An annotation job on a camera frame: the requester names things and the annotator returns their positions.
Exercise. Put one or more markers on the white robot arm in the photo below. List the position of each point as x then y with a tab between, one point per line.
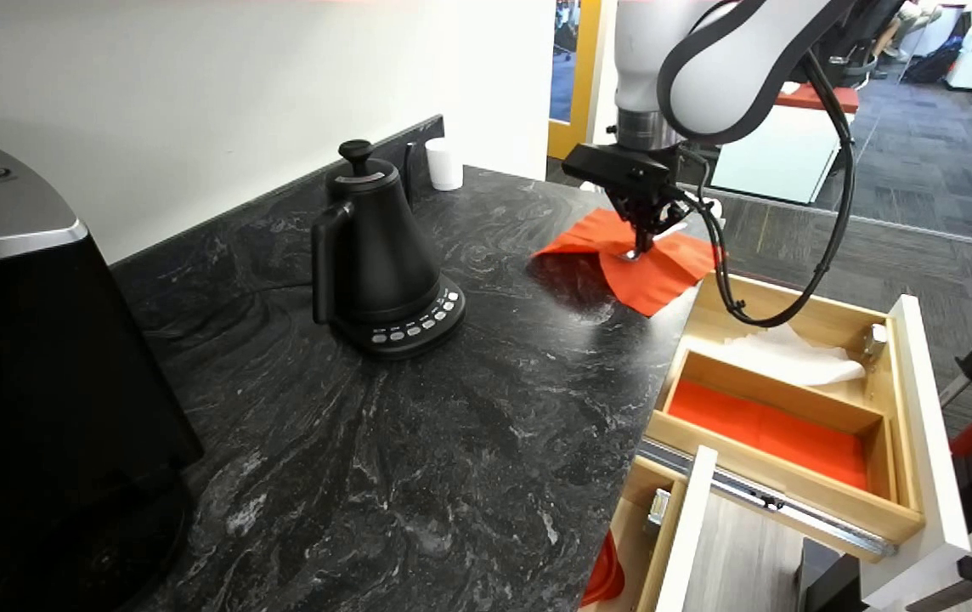
713	74

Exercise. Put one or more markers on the white cup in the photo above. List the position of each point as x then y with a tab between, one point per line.
442	165

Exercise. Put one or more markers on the orange napkin on counter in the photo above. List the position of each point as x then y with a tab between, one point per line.
642	280

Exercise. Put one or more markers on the black coffee machine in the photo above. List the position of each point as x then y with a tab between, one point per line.
93	444

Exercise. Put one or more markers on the metal drawer slide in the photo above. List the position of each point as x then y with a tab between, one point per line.
805	517

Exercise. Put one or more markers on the white paper napkin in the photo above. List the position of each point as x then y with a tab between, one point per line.
779	350

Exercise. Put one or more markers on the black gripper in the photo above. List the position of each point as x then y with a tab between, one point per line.
642	184

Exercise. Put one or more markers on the orange liner in drawer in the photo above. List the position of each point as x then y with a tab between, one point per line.
777	434

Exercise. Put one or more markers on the white lower drawer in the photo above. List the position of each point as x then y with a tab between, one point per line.
657	528

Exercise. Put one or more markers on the black electric kettle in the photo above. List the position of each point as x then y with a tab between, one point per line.
375	280

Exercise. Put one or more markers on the wooden drawer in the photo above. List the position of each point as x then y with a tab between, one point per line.
895	408

